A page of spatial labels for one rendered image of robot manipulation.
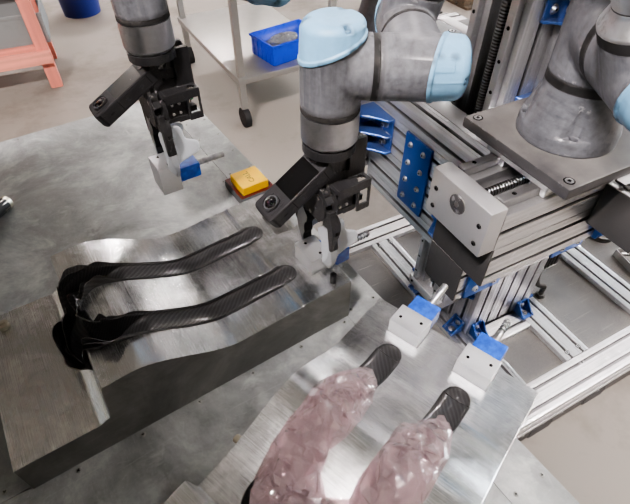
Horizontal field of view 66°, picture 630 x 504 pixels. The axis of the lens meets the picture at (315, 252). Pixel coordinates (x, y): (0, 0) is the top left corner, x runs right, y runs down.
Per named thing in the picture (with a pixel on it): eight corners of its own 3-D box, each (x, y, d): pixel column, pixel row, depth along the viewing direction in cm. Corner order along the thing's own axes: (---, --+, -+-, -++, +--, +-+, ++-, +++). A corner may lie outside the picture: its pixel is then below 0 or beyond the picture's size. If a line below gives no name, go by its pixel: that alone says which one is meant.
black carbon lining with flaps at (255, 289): (255, 230, 86) (250, 188, 79) (305, 289, 76) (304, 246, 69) (50, 319, 72) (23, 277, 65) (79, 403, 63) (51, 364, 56)
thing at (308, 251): (358, 235, 86) (360, 212, 82) (376, 252, 83) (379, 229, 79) (295, 266, 81) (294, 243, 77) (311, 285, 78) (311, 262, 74)
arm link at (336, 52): (377, 31, 50) (294, 30, 50) (368, 126, 57) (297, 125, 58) (372, 3, 55) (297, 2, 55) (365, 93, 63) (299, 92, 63)
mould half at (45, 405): (271, 227, 96) (266, 171, 87) (348, 315, 81) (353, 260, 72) (-2, 345, 77) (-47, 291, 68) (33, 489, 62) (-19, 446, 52)
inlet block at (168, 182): (219, 159, 95) (215, 135, 91) (230, 171, 92) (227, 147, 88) (154, 181, 90) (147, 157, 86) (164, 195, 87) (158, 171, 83)
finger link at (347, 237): (364, 263, 76) (360, 212, 71) (333, 279, 74) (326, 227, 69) (352, 254, 78) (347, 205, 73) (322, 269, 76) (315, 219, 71)
